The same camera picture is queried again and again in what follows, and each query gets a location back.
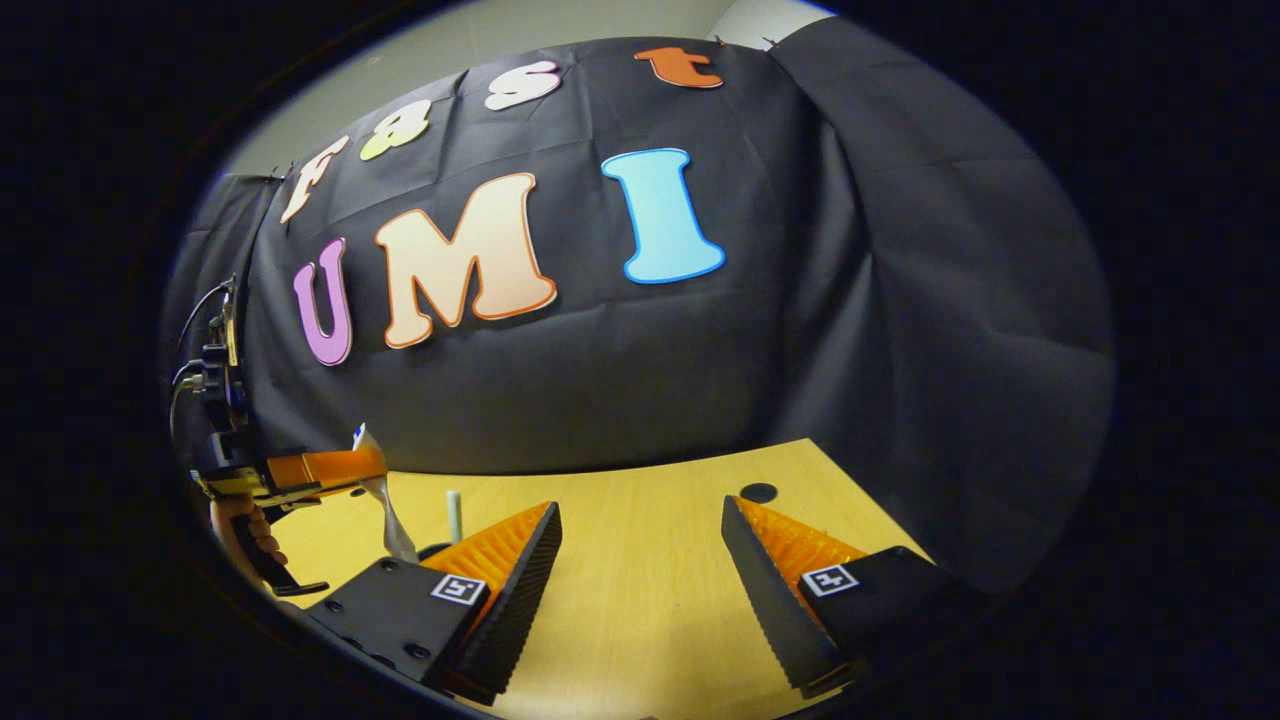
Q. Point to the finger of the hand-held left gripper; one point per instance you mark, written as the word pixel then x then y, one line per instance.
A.
pixel 330 468

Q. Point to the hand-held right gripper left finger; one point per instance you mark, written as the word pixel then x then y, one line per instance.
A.
pixel 520 600

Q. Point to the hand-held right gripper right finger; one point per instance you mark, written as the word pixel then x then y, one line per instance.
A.
pixel 775 600

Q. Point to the wooden desktop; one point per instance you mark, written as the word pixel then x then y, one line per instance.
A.
pixel 650 560

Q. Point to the black backdrop cloth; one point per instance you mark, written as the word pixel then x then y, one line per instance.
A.
pixel 650 350

